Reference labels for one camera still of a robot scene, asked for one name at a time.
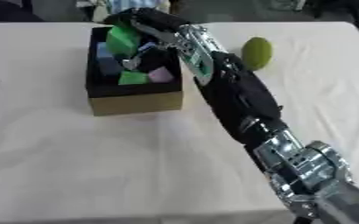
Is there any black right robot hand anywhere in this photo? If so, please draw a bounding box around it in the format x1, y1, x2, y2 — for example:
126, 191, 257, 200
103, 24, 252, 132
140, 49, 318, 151
102, 7, 192, 74

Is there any tan cardboard box black inside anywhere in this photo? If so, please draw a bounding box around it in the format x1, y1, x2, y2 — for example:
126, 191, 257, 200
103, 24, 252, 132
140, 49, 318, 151
84, 25, 185, 117

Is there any pink block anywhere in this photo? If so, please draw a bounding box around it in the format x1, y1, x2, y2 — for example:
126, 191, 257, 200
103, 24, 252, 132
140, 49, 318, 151
145, 66, 175, 84

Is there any blue block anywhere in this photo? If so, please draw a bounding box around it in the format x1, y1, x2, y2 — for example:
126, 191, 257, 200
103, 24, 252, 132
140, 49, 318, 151
95, 41, 124, 77

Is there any small green block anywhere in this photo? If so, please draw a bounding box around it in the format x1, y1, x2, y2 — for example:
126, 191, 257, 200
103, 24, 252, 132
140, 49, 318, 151
116, 70, 151, 86

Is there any olive green toy fruit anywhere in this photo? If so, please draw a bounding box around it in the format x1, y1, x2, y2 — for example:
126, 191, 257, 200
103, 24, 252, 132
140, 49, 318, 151
241, 36, 275, 71

